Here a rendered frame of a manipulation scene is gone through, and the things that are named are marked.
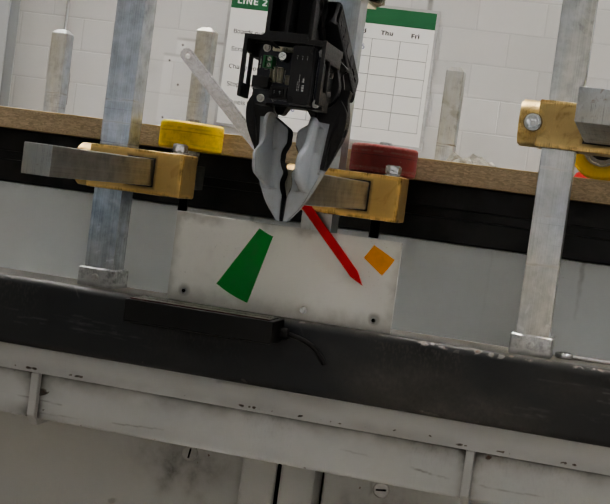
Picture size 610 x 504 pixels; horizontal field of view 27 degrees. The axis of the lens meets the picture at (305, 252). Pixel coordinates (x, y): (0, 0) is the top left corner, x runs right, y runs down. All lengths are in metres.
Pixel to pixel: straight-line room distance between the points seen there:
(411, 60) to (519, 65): 0.72
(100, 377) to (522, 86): 7.18
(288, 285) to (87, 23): 7.68
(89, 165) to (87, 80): 7.69
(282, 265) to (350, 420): 0.19
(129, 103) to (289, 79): 0.45
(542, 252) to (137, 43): 0.51
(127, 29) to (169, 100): 7.32
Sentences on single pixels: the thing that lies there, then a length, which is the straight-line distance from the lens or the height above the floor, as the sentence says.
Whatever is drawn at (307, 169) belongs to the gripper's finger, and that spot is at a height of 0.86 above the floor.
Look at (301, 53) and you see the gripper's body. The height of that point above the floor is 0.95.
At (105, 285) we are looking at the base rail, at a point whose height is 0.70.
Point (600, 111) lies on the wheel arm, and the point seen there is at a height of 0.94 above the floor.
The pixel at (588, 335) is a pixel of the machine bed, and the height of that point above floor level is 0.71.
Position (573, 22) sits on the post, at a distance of 1.36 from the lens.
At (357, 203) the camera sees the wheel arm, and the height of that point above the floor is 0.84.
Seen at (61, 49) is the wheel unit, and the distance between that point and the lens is 2.72.
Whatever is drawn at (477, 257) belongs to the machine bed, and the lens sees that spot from 1.57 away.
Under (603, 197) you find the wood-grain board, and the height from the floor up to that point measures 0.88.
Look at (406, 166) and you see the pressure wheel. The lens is 1.48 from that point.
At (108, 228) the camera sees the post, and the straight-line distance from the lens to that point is 1.46.
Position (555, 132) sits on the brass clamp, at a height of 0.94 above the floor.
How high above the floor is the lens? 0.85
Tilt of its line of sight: 3 degrees down
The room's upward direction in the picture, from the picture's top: 8 degrees clockwise
